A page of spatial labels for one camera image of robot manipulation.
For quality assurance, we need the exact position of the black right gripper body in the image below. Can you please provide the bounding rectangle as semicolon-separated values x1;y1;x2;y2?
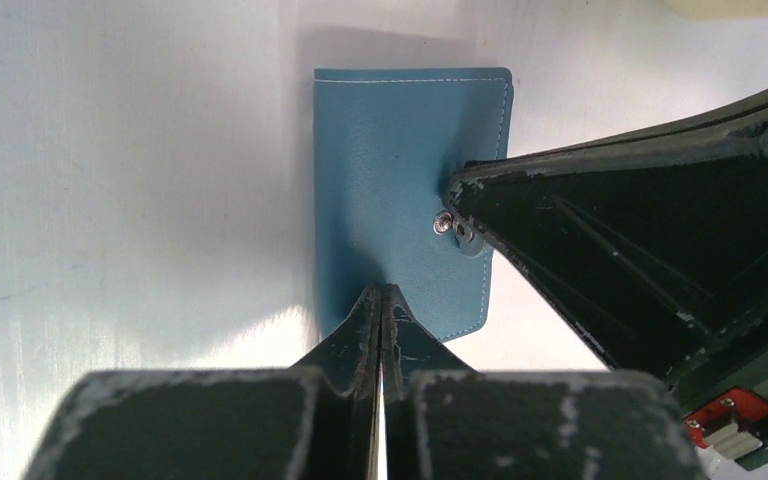
670;318;768;471

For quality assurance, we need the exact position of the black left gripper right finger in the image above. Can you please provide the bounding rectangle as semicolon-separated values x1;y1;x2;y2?
380;284;704;479

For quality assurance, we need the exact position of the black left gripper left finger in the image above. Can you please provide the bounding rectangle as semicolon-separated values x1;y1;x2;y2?
25;285;382;479

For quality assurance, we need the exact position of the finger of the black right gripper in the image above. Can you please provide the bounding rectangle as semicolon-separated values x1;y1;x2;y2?
443;89;768;384

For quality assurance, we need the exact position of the blue leather card holder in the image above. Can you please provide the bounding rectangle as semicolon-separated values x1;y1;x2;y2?
313;67;514;341

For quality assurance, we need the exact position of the beige oval plastic tray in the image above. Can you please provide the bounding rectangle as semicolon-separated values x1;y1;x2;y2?
665;0;768;21

